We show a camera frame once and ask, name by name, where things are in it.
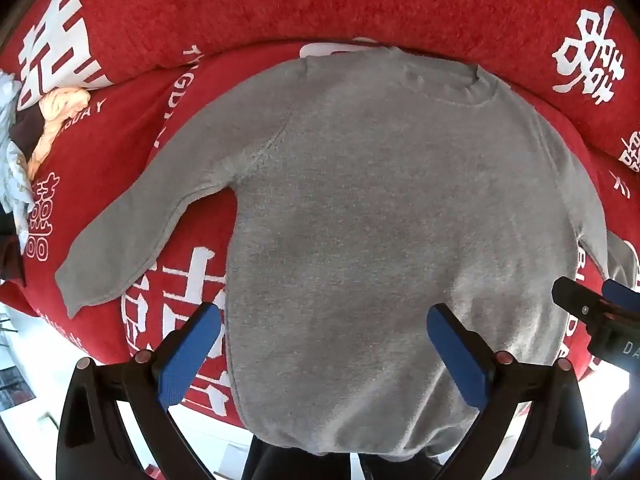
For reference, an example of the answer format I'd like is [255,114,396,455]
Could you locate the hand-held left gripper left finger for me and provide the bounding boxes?
[56,302,236,480]

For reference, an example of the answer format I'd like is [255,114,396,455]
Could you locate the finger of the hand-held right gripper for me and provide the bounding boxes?
[601,279,640,312]
[552,276,620,319]

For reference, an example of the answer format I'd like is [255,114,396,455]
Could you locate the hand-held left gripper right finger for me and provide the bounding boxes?
[426,304,593,480]

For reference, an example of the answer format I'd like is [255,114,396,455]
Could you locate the grey knit sweater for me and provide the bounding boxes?
[55,46,638,463]

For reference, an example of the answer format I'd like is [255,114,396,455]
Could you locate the person's dark pants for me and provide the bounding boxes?
[244,434,451,480]

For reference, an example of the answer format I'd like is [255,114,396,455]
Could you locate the dark brown cloth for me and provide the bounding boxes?
[9,109,47,157]

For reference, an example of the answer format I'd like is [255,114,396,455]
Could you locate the red printed blanket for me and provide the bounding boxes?
[0,0,640,431]

